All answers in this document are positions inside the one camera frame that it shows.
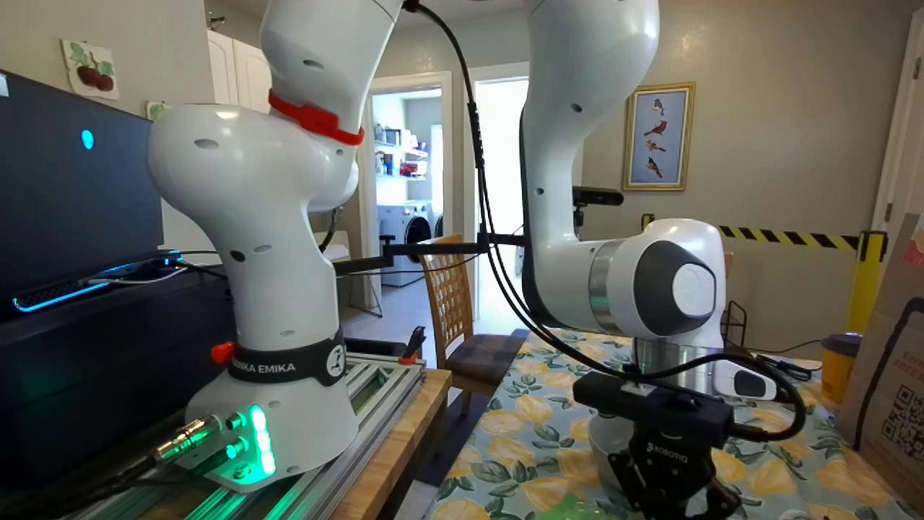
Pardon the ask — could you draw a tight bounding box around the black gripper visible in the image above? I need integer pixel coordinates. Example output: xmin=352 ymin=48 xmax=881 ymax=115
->
xmin=605 ymin=436 xmax=746 ymax=520

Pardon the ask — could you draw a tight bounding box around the white floral plate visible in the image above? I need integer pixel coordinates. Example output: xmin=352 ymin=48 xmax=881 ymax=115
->
xmin=587 ymin=420 xmax=634 ymax=475

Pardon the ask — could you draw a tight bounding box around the lemon print tablecloth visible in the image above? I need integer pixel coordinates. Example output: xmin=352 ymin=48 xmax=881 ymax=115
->
xmin=427 ymin=328 xmax=924 ymax=520

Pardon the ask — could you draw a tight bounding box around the yellow bottle with dark lid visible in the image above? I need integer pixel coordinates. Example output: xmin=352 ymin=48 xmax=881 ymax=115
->
xmin=821 ymin=329 xmax=863 ymax=404

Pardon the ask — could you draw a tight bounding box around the brown paper takeaway bag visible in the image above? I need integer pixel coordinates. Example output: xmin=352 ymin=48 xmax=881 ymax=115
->
xmin=834 ymin=215 xmax=924 ymax=516

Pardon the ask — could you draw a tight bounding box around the wooden mounting board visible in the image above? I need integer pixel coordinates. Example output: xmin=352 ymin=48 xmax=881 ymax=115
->
xmin=330 ymin=368 xmax=458 ymax=520

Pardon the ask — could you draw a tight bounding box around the yellow black striped barrier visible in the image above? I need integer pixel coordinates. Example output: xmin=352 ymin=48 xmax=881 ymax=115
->
xmin=717 ymin=222 xmax=889 ymax=335

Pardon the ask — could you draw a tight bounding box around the wooden cane chair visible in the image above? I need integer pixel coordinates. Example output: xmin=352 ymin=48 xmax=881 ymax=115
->
xmin=419 ymin=235 xmax=533 ymax=388

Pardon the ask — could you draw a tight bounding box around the framed bird picture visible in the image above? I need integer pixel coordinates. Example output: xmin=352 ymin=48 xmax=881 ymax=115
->
xmin=622 ymin=82 xmax=699 ymax=198

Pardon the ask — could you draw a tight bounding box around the black cabinet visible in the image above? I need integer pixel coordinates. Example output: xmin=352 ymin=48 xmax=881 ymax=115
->
xmin=0 ymin=271 xmax=240 ymax=494

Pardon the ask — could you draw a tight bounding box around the white cabinet door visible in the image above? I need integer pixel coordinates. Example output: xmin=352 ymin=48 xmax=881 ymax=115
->
xmin=205 ymin=27 xmax=276 ymax=115

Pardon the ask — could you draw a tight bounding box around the black monitor screen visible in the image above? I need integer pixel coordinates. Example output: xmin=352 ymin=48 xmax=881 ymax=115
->
xmin=0 ymin=66 xmax=167 ymax=321

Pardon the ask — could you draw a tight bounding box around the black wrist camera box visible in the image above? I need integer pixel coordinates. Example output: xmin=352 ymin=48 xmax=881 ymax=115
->
xmin=573 ymin=373 xmax=735 ymax=448

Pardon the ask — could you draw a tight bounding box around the black external camera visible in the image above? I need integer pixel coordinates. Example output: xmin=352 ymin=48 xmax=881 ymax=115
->
xmin=573 ymin=185 xmax=628 ymax=211

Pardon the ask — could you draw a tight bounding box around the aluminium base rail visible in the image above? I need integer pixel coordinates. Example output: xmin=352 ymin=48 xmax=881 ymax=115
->
xmin=75 ymin=351 xmax=427 ymax=520

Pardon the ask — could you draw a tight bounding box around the black camera stand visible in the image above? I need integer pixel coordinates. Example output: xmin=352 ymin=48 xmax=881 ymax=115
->
xmin=333 ymin=228 xmax=533 ymax=277

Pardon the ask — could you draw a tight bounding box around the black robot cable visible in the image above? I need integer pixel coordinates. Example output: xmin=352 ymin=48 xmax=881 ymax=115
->
xmin=403 ymin=0 xmax=810 ymax=446

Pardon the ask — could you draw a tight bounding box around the cherry wall sticker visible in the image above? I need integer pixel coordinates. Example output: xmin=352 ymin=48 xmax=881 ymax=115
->
xmin=58 ymin=35 xmax=121 ymax=101

